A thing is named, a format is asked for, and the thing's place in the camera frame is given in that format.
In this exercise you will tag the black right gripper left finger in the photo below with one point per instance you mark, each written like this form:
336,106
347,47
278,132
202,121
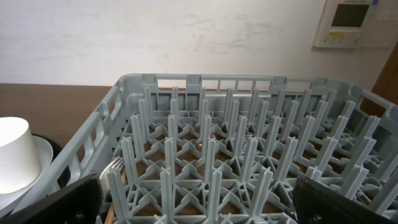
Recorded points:
79,202

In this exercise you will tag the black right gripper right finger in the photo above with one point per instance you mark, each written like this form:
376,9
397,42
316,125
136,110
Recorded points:
316,203

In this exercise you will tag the pale grey round plate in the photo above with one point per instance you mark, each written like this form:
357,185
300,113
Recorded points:
45,154

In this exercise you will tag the cream white cup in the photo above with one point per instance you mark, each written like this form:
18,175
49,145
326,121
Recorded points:
20,164

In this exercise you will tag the grey plastic dishwasher rack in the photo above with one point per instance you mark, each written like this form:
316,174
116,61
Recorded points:
219,149

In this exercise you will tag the wooden chopstick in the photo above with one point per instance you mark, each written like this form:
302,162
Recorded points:
111,211

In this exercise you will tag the silver metal fork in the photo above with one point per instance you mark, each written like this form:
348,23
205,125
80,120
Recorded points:
117,163

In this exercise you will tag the white wall control panel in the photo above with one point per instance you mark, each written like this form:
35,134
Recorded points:
349,24

